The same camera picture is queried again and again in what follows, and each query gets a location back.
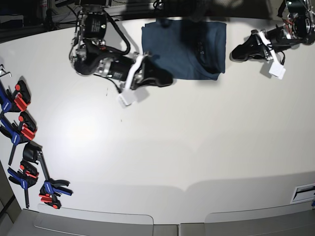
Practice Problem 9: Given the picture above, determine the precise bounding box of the small metal hex key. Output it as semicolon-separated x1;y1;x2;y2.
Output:
0;64;12;77

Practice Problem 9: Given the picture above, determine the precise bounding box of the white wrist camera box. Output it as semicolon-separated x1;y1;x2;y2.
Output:
118;90;136;108
269;62;286;80

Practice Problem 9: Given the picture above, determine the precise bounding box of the white label card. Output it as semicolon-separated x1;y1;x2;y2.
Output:
290;183;315;204

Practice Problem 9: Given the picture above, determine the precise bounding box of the dark blue T-shirt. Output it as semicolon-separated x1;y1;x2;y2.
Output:
142;19;226;81

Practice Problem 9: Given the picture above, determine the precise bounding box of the left grey chair back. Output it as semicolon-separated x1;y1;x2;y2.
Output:
8;204;179;236

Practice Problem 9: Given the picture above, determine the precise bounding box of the grey chair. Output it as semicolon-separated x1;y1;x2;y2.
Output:
8;204;179;236
179;202;315;236

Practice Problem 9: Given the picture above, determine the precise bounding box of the right grey chair back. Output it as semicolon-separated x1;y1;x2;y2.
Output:
179;202;315;236

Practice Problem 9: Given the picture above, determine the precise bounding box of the top blue red bar clamp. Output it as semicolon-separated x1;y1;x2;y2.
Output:
0;80;31;118

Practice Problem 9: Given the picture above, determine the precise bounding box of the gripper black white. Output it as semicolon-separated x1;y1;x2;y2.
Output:
98;53;173;93
230;28;299;61

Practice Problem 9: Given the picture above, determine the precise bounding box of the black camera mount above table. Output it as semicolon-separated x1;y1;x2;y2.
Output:
189;0;211;23

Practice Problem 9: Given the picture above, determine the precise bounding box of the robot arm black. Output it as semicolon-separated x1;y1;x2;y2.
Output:
231;0;315;62
68;0;173;94

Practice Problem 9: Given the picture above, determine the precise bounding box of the blue red bar clamp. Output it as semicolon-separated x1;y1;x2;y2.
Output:
0;111;37;166
0;80;31;118
23;142;73;209
7;159;39;209

